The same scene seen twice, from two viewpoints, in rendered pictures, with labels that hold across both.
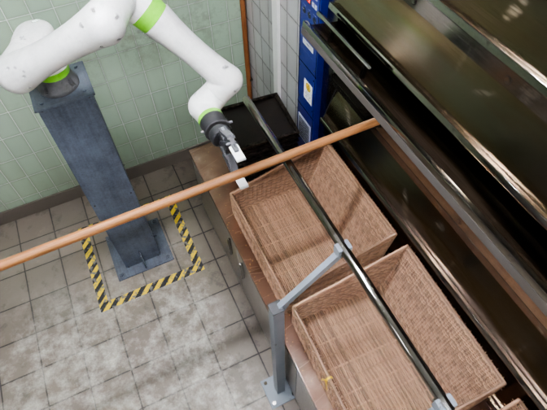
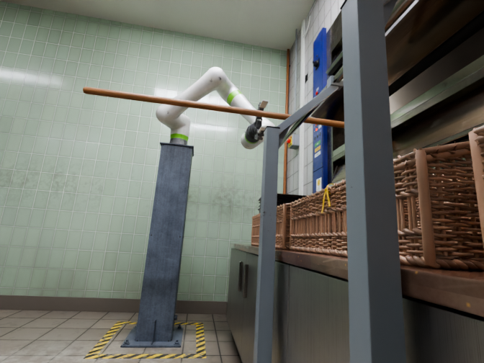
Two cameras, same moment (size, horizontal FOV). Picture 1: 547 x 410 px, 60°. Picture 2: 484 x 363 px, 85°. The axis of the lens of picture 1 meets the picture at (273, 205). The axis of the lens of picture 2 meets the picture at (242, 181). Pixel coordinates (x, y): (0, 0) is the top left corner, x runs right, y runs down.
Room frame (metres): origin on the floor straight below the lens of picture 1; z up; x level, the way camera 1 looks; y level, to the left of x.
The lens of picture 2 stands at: (-0.17, -0.12, 0.60)
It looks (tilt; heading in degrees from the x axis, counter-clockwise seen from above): 13 degrees up; 15
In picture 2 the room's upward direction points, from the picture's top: 4 degrees clockwise
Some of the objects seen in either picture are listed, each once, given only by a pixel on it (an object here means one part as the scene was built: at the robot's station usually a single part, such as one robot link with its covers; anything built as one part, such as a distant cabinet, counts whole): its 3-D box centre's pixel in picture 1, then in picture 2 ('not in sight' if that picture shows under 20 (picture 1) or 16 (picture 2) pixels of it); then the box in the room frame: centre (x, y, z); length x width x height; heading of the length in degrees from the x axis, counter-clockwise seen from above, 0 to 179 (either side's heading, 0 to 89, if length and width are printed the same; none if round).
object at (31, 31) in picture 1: (40, 52); (179, 127); (1.42, 0.79, 1.36); 0.16 x 0.13 x 0.19; 172
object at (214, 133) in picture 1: (223, 140); (256, 127); (1.12, 0.16, 1.19); 0.09 x 0.07 x 0.08; 24
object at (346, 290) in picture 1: (386, 348); (420, 201); (0.55, -0.37, 0.72); 0.56 x 0.49 x 0.28; 22
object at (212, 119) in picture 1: (216, 126); (254, 132); (1.19, 0.19, 1.19); 0.12 x 0.06 x 0.09; 114
